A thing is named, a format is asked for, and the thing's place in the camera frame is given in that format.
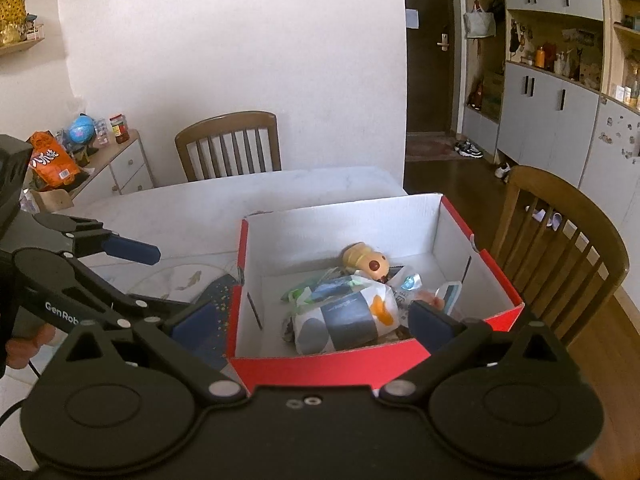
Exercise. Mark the yellow capybara toy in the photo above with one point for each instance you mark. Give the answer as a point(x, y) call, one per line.
point(365, 260)

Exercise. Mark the white wall storage cabinet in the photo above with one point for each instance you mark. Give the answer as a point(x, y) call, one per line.
point(550, 110)

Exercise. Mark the dark blue speckled placemat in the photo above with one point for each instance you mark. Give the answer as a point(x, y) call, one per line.
point(220, 305)

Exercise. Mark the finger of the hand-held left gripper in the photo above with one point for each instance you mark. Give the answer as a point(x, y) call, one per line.
point(55, 305)
point(130, 250)

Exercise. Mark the person's left hand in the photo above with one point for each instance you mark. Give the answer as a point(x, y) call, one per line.
point(25, 347)

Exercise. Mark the white blue tissue pack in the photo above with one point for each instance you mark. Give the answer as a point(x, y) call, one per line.
point(340, 315)

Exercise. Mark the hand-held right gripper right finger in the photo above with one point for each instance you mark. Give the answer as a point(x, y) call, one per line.
point(430, 322)

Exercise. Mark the white side cabinet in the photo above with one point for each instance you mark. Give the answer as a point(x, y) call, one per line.
point(125, 170)

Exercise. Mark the pair of sneakers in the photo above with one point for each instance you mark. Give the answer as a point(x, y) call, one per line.
point(469, 149)

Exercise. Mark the white chicken snack packet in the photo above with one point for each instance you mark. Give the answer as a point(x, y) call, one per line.
point(415, 290)

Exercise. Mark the wooden wall shelf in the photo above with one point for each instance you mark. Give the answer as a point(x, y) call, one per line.
point(17, 35)

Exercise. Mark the white tote bag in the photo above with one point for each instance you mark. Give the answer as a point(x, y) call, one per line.
point(479, 22)

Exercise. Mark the red-lidded sauce jar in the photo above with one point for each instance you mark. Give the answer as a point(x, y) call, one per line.
point(119, 130)

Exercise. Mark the orange bottle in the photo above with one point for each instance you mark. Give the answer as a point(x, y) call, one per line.
point(540, 57)

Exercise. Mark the blue globe toy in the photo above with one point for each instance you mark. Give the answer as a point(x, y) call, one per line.
point(80, 129)

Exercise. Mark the white marble desktop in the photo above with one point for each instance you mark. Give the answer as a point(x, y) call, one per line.
point(200, 210)

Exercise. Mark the dark entrance door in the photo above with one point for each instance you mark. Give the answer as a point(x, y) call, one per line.
point(430, 85)

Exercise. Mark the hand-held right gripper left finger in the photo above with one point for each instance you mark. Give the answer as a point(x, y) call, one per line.
point(200, 325)

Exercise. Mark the orange snack bag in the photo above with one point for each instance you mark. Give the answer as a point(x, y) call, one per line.
point(50, 160)

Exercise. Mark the red cardboard box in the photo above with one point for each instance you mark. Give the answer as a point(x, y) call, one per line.
point(325, 370)

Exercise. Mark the wooden slat-back chair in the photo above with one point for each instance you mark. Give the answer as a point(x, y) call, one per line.
point(560, 200)
point(225, 127)

